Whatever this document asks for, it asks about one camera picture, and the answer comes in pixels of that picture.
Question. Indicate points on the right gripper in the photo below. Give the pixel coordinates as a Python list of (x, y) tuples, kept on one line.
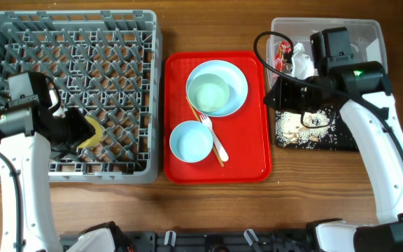
[(283, 100)]

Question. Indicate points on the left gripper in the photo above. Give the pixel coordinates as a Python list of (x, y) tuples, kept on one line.
[(85, 130)]

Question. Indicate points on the yellow cup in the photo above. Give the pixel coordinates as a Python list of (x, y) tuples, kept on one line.
[(96, 138)]

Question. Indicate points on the white tissue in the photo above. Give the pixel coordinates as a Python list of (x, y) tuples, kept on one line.
[(302, 64)]

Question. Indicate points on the rice and food scraps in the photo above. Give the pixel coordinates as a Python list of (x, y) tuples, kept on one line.
[(304, 131)]

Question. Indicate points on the red snack wrapper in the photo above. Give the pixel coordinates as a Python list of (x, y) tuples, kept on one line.
[(283, 55)]

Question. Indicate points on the large light blue plate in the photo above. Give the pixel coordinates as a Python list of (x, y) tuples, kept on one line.
[(233, 76)]

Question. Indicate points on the light green bowl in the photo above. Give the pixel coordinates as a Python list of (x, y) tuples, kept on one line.
[(208, 92)]

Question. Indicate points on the white plastic fork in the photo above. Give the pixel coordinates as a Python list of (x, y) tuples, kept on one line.
[(219, 147)]

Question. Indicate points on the wooden chopstick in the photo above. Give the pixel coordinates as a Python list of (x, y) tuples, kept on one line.
[(205, 137)]

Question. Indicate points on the small light blue bowl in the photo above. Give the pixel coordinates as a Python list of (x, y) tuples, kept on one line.
[(184, 143)]

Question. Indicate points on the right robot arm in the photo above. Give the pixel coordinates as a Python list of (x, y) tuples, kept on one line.
[(362, 94)]

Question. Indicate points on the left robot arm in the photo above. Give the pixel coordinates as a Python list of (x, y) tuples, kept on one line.
[(30, 136)]

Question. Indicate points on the clear plastic waste bin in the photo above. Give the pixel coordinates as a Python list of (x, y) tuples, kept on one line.
[(365, 36)]

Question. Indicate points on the grey plastic dishwasher rack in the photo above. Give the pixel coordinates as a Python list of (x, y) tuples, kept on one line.
[(105, 63)]

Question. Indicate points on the black rectangular tray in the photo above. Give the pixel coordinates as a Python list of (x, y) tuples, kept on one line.
[(342, 141)]

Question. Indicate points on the red plastic serving tray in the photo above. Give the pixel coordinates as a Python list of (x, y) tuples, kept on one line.
[(244, 134)]

